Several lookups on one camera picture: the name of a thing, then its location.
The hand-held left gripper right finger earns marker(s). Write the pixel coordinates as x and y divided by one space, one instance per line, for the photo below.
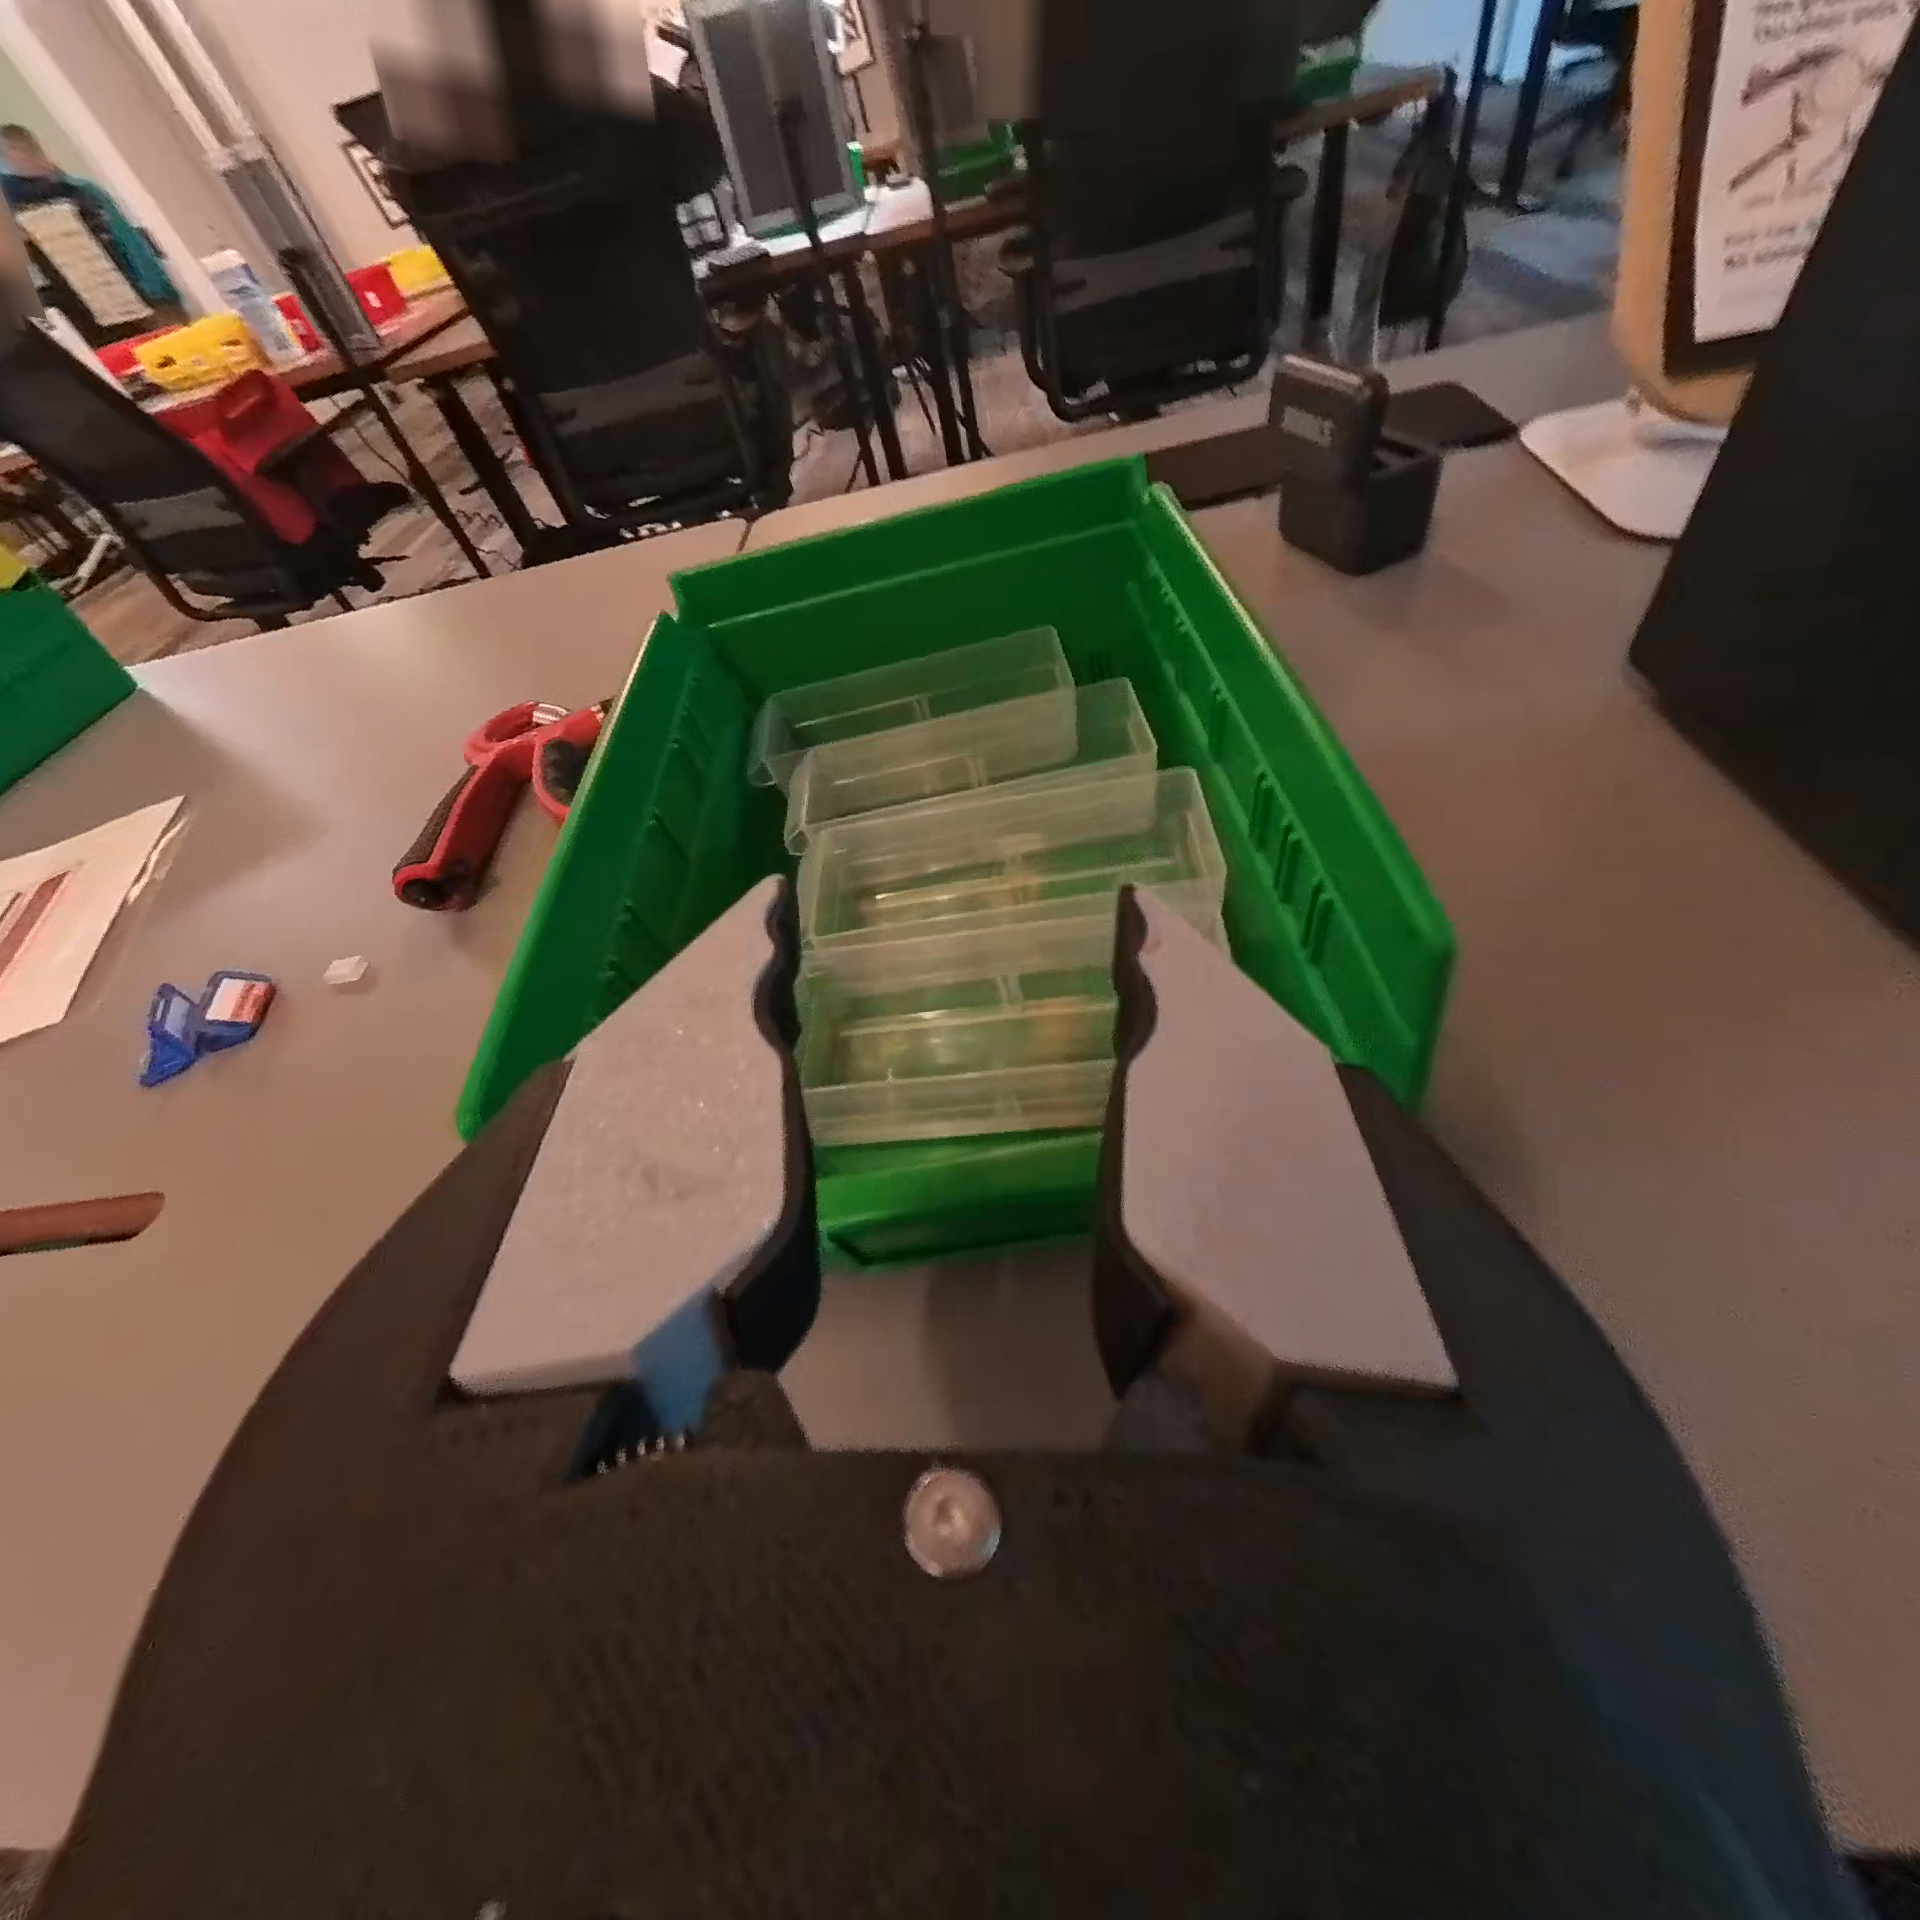
1276 1185

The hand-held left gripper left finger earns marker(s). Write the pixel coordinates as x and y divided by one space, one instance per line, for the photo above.
630 1185

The clear plastic drawer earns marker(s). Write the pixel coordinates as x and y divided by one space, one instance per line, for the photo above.
946 1097
1020 871
979 768
929 681

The green plastic cabinet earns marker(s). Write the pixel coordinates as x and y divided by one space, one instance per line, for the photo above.
898 581

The red and black hand tool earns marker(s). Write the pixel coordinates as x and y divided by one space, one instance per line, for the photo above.
449 838

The blue card case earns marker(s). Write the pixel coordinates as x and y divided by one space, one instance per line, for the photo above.
210 1013

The brown wooden stick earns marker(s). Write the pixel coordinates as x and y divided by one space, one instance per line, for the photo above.
74 1221

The white paper sheet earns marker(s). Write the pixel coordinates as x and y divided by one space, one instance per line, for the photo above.
74 902

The black charging dock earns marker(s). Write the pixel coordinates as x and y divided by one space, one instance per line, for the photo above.
1364 518

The green plastic bin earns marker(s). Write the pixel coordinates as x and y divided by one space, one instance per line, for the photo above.
54 691

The grey battery pack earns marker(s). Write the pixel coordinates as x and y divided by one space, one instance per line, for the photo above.
1328 402

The black monitor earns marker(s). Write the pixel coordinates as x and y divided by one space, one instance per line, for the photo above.
1804 600

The black flat pad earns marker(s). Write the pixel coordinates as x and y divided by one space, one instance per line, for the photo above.
1455 414

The white monitor stand base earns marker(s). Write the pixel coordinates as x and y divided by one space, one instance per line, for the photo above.
1614 463

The black office chair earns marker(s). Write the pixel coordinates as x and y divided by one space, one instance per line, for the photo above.
153 492
599 303
1157 224

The wooden table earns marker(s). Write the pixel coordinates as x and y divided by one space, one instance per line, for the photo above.
435 338
1364 97
898 233

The red plastic bin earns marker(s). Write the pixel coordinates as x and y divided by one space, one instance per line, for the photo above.
378 292

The yellow plastic bin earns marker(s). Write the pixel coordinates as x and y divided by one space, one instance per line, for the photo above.
196 357

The white plastic bottle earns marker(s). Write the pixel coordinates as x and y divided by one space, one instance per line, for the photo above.
255 311

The grey light panel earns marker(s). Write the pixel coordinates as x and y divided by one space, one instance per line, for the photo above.
779 123

